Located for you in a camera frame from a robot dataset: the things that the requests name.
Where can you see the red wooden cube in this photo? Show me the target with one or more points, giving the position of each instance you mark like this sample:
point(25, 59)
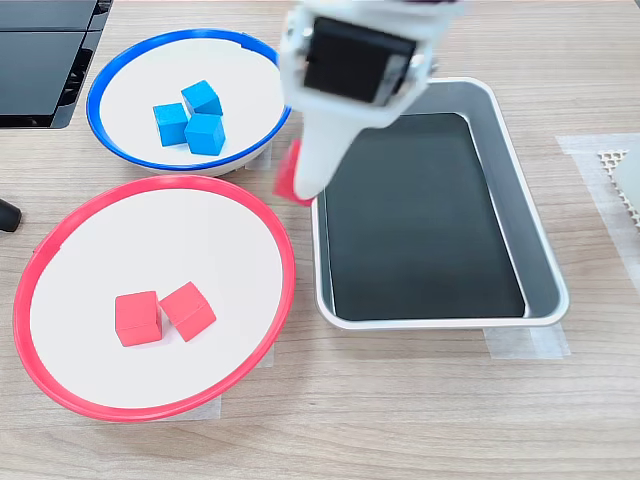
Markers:
point(286, 172)
point(137, 318)
point(187, 311)

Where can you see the blue wooden cube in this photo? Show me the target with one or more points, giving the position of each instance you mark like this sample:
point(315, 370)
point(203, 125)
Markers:
point(201, 97)
point(205, 135)
point(170, 125)

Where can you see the black tray liner mat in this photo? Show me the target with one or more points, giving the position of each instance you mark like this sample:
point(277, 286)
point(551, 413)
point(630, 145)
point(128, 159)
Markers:
point(425, 225)

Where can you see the silver metal tray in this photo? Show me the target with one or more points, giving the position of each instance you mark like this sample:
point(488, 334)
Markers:
point(520, 200)

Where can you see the clear tape piece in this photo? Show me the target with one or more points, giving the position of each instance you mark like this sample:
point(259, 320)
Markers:
point(525, 342)
point(205, 410)
point(260, 157)
point(267, 357)

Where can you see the red rimmed white dish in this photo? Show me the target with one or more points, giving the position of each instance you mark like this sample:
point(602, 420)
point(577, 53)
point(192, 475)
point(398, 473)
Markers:
point(150, 240)

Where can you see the blue rimmed white dish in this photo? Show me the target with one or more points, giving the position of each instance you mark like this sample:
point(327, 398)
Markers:
point(130, 75)

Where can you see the white mesh anti-slip mat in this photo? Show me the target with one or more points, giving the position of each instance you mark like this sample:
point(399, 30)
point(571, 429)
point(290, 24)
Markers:
point(610, 160)

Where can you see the black plastic device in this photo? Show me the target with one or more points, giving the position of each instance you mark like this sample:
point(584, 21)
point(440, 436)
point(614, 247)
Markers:
point(35, 75)

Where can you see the black rounded stand foot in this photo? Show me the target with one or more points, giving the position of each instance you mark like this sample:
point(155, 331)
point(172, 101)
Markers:
point(9, 216)

